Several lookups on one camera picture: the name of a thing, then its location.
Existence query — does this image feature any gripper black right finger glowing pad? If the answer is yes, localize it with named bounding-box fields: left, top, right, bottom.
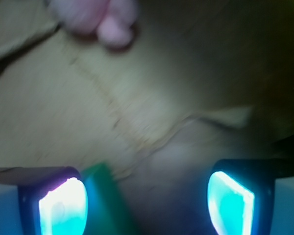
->
left=207, top=159, right=274, bottom=235

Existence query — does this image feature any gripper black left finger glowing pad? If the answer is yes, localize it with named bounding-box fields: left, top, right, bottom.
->
left=18, top=166, right=88, bottom=235

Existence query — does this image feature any green rectangular block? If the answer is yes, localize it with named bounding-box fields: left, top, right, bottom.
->
left=81, top=163, right=140, bottom=235

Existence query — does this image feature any brown paper bag tray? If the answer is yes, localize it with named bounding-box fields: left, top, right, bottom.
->
left=0, top=0, right=294, bottom=176

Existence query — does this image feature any pink plush bunny toy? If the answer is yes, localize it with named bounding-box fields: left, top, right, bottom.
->
left=45, top=0, right=139, bottom=48

